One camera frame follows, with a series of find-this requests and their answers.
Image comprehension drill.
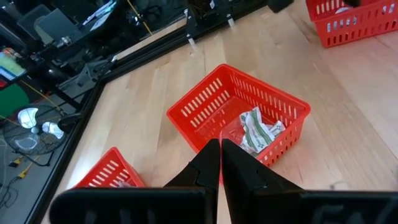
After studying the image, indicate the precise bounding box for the shiny round metal object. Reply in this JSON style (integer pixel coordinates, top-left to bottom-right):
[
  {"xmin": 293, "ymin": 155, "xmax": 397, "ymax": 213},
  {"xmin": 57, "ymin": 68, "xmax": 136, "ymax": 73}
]
[{"xmin": 2, "ymin": 104, "xmax": 68, "ymax": 167}]

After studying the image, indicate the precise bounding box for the grey office chair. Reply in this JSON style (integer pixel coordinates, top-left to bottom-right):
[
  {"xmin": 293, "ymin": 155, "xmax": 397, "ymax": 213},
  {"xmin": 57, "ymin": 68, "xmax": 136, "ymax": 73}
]
[{"xmin": 17, "ymin": 4, "xmax": 109, "ymax": 88}]

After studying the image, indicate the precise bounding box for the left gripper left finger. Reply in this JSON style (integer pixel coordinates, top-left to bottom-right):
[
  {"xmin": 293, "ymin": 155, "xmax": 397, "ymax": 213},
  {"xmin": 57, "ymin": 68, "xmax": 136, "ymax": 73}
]
[{"xmin": 164, "ymin": 139, "xmax": 221, "ymax": 224}]

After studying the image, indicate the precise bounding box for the green panel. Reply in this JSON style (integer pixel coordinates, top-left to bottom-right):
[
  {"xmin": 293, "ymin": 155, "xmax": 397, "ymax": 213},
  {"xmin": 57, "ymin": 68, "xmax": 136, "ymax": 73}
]
[{"xmin": 0, "ymin": 83, "xmax": 29, "ymax": 119}]

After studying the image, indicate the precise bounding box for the black curved frame foot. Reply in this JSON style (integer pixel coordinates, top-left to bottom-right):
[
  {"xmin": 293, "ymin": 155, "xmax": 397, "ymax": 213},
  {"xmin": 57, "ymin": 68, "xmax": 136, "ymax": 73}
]
[{"xmin": 57, "ymin": 112, "xmax": 82, "ymax": 134}]

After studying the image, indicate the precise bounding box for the bright monitor screen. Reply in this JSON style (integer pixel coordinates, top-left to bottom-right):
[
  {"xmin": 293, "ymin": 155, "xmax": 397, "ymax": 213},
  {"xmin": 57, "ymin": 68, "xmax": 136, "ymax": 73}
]
[{"xmin": 0, "ymin": 47, "xmax": 28, "ymax": 82}]

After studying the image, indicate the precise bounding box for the white paper stack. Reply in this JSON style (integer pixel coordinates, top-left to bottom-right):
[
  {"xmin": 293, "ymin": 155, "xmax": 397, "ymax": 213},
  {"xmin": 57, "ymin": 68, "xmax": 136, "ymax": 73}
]
[{"xmin": 82, "ymin": 0, "xmax": 118, "ymax": 32}]

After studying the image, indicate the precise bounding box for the red plastic basket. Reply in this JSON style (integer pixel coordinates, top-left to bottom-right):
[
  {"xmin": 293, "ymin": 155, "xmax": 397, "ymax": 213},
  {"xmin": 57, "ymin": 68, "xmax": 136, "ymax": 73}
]
[
  {"xmin": 74, "ymin": 146, "xmax": 146, "ymax": 189},
  {"xmin": 306, "ymin": 0, "xmax": 398, "ymax": 48},
  {"xmin": 166, "ymin": 63, "xmax": 312, "ymax": 168}
]

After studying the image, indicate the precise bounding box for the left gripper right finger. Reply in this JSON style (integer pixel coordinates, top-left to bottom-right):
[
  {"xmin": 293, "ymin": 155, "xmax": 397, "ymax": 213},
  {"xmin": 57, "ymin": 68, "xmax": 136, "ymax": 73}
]
[{"xmin": 222, "ymin": 139, "xmax": 304, "ymax": 224}]

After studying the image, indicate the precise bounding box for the yellow cable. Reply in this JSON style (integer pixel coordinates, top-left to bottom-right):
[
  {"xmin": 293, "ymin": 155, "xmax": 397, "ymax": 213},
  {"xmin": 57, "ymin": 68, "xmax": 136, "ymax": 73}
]
[{"xmin": 126, "ymin": 0, "xmax": 154, "ymax": 35}]

